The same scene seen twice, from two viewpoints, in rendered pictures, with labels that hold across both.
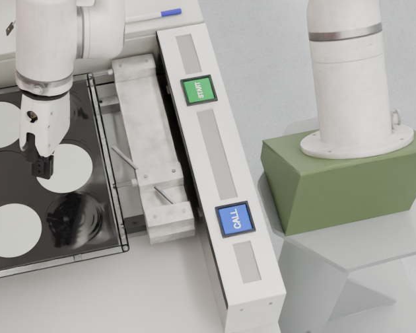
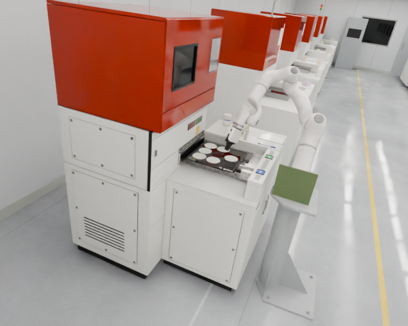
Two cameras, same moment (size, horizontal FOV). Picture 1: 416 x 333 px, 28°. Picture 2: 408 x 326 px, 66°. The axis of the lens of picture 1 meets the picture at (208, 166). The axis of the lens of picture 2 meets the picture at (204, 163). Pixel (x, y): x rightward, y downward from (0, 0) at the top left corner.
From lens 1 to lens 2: 136 cm
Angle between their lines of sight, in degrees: 41
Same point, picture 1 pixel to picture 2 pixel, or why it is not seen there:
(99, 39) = (251, 119)
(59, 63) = (241, 120)
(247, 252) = (258, 176)
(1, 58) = not seen: hidden behind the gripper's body
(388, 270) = (309, 285)
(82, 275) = (221, 177)
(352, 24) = (307, 142)
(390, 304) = (304, 293)
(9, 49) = not seen: hidden behind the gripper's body
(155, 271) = (237, 184)
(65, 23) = (247, 112)
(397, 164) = (305, 175)
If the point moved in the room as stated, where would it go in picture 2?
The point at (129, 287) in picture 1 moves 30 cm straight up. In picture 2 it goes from (229, 183) to (236, 143)
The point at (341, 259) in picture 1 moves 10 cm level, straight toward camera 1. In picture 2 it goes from (282, 203) to (271, 206)
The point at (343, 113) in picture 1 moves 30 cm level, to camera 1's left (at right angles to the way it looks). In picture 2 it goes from (297, 161) to (257, 145)
